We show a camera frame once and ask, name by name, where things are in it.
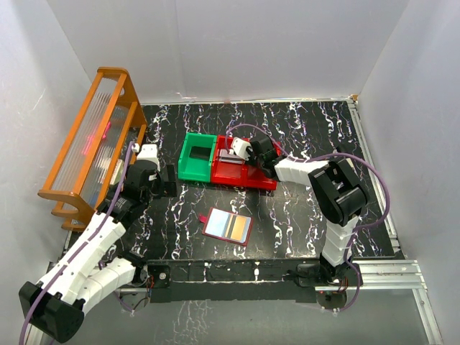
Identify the red leather card holder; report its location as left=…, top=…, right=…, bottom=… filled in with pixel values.
left=198, top=208, right=253, bottom=247

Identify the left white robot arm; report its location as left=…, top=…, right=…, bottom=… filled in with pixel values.
left=19, top=142, right=177, bottom=344

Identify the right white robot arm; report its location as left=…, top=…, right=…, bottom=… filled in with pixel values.
left=225, top=136, right=369, bottom=281

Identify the grey striped card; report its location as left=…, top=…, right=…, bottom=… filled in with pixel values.
left=217, top=149, right=241, bottom=164

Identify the red bin right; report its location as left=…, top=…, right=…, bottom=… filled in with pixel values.
left=244, top=139, right=281, bottom=190

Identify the red bin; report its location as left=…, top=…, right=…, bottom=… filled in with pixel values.
left=211, top=135, right=249, bottom=187
left=244, top=139, right=281, bottom=190

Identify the beige box in rack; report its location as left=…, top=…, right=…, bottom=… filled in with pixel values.
left=109, top=159, right=124, bottom=186

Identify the green plastic bin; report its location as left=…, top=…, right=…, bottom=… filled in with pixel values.
left=178, top=132, right=217, bottom=183

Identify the red bin left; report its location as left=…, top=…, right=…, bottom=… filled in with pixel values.
left=211, top=135, right=249, bottom=187

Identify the orange wooden rack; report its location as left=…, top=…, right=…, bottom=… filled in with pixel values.
left=38, top=67, right=147, bottom=231

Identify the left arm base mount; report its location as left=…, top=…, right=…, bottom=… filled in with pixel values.
left=112, top=265, right=170, bottom=315

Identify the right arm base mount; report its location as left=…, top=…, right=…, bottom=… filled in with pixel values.
left=287, top=262, right=363, bottom=311

